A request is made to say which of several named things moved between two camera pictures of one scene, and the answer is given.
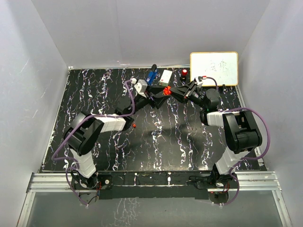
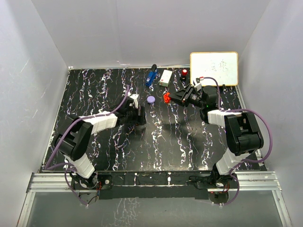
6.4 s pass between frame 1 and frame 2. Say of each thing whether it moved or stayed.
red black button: stayed
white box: stayed
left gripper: moved
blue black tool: stayed
